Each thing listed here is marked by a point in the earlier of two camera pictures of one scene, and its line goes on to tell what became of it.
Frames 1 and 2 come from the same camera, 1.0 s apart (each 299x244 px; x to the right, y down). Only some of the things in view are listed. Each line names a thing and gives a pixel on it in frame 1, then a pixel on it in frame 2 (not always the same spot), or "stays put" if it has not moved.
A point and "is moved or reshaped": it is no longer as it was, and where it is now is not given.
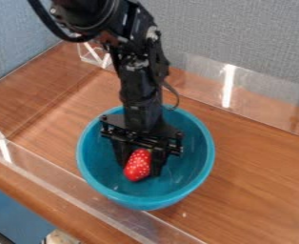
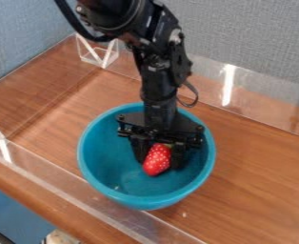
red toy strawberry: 137,165 is moved or reshaped
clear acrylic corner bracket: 95,55 stays put
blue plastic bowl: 160,192 stays put
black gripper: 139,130 → 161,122
